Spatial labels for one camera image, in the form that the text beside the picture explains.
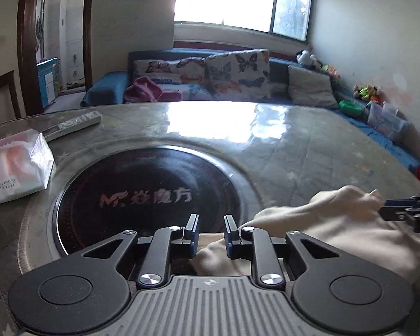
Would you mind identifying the butterfly print cushion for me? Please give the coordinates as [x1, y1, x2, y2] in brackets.
[130, 57, 213, 101]
[206, 49, 272, 102]

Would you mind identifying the grey plain cushion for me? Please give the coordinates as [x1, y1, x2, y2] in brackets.
[288, 65, 338, 109]

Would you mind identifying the pink white tissue pack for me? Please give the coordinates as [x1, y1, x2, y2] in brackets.
[0, 129, 54, 204]

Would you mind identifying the green plastic bowl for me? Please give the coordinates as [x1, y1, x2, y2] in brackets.
[338, 100, 363, 118]

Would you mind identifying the grey remote control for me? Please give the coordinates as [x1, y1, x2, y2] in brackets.
[42, 111, 102, 143]

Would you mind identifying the magenta cloth on sofa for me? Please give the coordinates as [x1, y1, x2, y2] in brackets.
[123, 76, 183, 103]

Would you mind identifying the blue corner sofa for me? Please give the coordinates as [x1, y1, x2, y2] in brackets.
[80, 49, 420, 174]

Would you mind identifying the dark wooden cabinet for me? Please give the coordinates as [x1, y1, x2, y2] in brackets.
[0, 71, 22, 123]

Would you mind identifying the left butterfly print cushion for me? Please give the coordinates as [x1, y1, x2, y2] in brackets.
[130, 57, 213, 101]

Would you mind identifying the black round induction cooktop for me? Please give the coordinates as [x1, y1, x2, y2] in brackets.
[55, 147, 241, 254]

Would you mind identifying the small plush toys pile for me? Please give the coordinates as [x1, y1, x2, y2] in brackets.
[353, 85, 382, 104]

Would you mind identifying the cream beige shirt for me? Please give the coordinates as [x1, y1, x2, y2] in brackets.
[189, 184, 420, 284]

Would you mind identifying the right butterfly print cushion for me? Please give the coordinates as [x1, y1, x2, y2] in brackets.
[206, 49, 272, 102]

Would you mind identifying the dark wooden door frame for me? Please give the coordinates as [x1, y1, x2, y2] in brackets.
[17, 0, 92, 115]

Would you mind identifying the grey quilted star tablecloth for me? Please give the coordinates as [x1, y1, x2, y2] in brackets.
[0, 102, 420, 335]

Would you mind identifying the black white plush toy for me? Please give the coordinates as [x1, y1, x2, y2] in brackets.
[296, 50, 322, 71]

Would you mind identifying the clear plastic storage box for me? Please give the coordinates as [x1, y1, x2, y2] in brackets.
[367, 102, 410, 143]

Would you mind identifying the window with frame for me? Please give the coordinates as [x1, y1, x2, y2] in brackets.
[174, 0, 312, 42]

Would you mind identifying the blue small cabinet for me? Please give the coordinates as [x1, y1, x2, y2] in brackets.
[36, 57, 58, 108]

